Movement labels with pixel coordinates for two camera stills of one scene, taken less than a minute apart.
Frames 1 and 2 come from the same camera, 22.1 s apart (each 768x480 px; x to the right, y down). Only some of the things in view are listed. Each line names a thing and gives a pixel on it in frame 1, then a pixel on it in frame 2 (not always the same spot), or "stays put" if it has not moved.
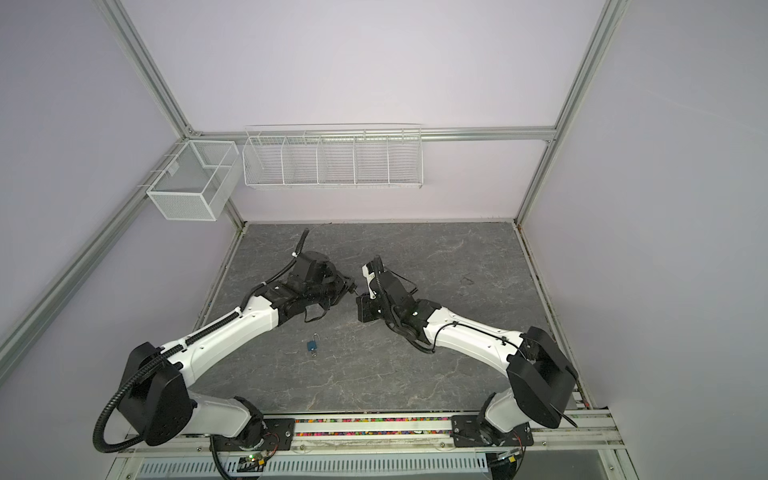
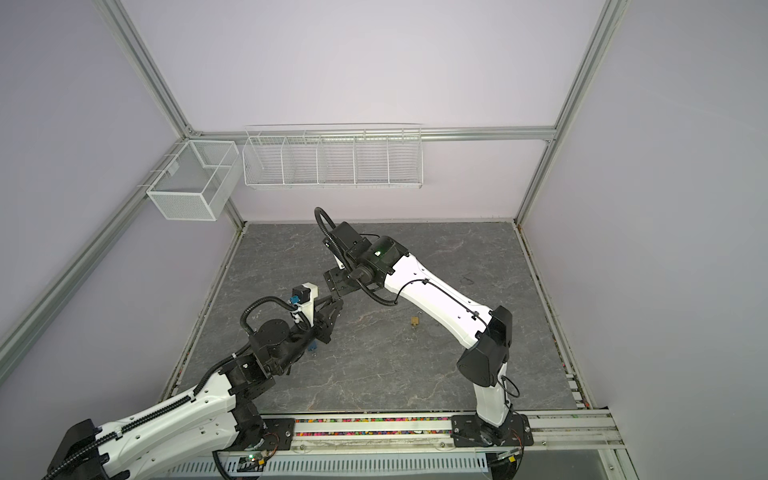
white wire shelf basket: (333, 157) stays put
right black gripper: (366, 303) to (337, 281)
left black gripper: (342, 285) to (324, 324)
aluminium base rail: (395, 432) stays put
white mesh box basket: (197, 182) stays put
